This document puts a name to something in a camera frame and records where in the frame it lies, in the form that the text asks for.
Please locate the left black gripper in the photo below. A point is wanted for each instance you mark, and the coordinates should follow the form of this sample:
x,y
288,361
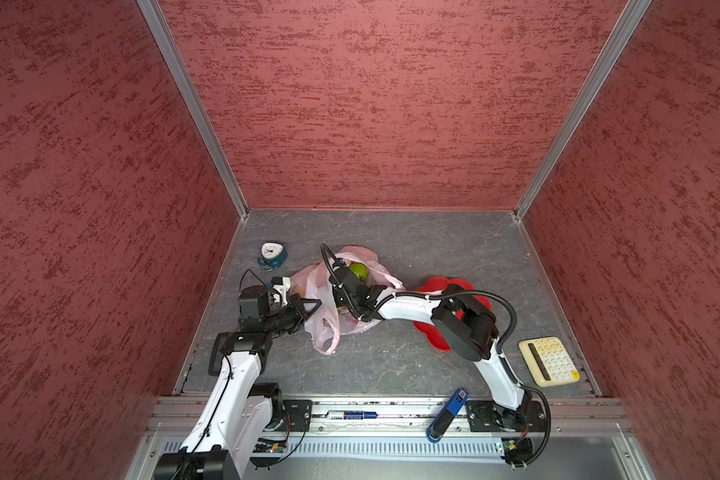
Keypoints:
x,y
297,305

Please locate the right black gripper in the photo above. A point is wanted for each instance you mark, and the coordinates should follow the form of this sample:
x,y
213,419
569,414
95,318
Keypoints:
x,y
334,290

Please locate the green fake apple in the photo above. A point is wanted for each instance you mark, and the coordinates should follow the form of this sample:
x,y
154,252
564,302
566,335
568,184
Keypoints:
x,y
360,271

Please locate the pink plastic bag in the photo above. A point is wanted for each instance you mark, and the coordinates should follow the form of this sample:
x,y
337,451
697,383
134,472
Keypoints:
x,y
329,323

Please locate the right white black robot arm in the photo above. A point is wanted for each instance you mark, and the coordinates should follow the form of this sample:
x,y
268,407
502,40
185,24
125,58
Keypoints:
x,y
505,388

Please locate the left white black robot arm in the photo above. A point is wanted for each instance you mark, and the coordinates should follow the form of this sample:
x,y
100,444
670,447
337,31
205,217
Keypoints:
x,y
239,408

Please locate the white teal kitchen timer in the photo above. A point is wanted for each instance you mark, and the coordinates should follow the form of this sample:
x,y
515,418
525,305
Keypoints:
x,y
272,255

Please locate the red flower-shaped bowl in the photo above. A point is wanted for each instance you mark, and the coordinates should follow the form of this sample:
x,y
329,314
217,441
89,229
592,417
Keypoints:
x,y
463,323

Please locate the left circuit board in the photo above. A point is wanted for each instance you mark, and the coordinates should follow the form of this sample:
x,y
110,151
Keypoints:
x,y
271,446

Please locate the circuit board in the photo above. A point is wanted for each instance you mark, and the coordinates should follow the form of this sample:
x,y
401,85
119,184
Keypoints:
x,y
271,446
516,452

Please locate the blue black marker tool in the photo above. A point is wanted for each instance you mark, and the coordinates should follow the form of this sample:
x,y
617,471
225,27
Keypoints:
x,y
441,423

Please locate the cream yellow calculator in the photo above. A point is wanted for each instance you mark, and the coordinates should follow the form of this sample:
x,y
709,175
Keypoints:
x,y
549,362

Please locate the right circuit board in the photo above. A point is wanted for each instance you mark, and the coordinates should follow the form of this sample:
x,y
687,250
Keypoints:
x,y
516,452

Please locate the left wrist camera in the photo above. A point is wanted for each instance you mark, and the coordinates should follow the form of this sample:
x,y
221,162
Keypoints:
x,y
263,299

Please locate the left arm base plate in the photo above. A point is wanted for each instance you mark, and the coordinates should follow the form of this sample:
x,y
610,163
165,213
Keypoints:
x,y
296,416

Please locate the blue pen in rail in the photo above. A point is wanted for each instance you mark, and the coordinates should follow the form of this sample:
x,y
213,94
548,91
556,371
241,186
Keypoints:
x,y
351,415

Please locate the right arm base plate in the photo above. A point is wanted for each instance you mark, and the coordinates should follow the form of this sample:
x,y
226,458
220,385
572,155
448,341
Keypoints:
x,y
487,416

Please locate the aluminium front rail frame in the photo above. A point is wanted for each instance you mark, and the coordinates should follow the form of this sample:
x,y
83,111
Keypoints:
x,y
398,433

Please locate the left aluminium corner post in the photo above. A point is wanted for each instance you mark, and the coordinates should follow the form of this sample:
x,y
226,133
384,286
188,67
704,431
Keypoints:
x,y
160,31

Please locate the aluminium corner post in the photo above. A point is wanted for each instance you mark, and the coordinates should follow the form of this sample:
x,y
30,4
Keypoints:
x,y
623,30
160,31

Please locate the right aluminium corner post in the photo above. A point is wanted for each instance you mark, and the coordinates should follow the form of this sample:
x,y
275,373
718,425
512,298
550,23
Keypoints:
x,y
623,30

